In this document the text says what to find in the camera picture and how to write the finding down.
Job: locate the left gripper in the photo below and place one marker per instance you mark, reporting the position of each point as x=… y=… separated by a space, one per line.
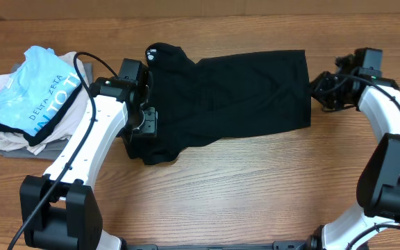
x=150 y=127

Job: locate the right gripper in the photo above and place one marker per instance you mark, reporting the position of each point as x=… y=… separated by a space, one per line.
x=317 y=92

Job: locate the black t-shirt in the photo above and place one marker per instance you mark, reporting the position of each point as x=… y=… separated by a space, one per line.
x=237 y=96

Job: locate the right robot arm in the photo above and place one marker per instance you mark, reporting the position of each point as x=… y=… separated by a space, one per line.
x=378 y=190

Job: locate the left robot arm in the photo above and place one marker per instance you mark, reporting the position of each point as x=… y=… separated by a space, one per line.
x=59 y=209

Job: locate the grey folded shirt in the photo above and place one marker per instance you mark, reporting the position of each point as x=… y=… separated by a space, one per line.
x=47 y=152

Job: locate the light blue folded shirt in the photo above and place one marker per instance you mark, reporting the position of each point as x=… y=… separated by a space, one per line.
x=37 y=90

